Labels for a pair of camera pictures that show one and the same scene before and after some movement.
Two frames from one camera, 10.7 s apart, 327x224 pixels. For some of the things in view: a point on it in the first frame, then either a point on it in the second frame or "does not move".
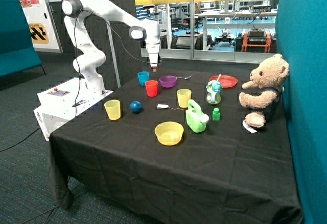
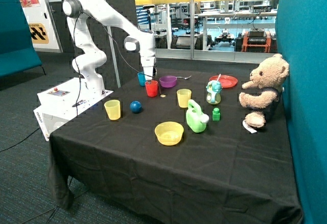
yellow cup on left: [113, 108] does not move
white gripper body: [153, 51] to [147, 63]
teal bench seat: [17, 51] does not move
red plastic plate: [227, 81] does not move
